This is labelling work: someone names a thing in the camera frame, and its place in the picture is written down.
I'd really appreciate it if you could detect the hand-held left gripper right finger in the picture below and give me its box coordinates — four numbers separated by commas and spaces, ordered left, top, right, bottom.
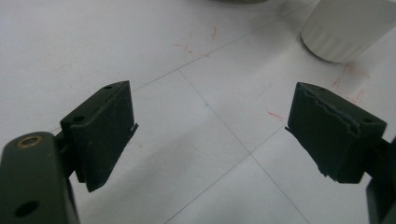
284, 81, 388, 185

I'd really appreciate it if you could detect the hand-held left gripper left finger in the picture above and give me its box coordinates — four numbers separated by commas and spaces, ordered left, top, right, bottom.
56, 80, 139, 193

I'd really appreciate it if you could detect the white ribbed cup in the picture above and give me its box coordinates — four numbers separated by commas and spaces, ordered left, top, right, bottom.
300, 0, 396, 64

